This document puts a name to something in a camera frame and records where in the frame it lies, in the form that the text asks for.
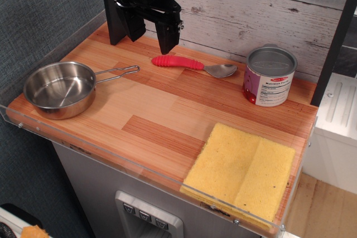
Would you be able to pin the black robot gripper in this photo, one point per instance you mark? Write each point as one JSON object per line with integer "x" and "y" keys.
{"x": 164, "y": 13}

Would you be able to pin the toy tin can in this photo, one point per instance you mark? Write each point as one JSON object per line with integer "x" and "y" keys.
{"x": 268, "y": 75}

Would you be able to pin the stainless steel pot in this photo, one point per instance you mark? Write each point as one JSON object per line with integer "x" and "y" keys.
{"x": 63, "y": 90}

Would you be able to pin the grey toy fridge cabinet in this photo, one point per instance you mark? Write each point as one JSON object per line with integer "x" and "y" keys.
{"x": 95, "y": 184}

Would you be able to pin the yellow folded cloth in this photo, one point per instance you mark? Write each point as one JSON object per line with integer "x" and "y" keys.
{"x": 241, "y": 174}

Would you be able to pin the silver dispenser button panel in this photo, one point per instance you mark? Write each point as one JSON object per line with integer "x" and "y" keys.
{"x": 142, "y": 219}

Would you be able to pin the white toy sink unit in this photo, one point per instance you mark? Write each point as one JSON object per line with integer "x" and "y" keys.
{"x": 331, "y": 153}

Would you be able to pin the orange cloth bottom corner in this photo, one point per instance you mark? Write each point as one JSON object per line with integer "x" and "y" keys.
{"x": 34, "y": 232}

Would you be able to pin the black vertical post left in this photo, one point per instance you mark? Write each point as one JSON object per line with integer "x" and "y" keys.
{"x": 115, "y": 27}

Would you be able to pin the black vertical post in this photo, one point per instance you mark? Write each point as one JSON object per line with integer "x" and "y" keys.
{"x": 115, "y": 27}
{"x": 334, "y": 50}

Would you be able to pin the red handled metal spoon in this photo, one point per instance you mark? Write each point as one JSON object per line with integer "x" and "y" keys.
{"x": 217, "y": 71}

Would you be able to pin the clear acrylic guard rail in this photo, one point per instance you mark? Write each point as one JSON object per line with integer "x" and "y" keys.
{"x": 163, "y": 180}

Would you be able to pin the black vertical post right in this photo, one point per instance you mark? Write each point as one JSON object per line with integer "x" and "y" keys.
{"x": 334, "y": 50}

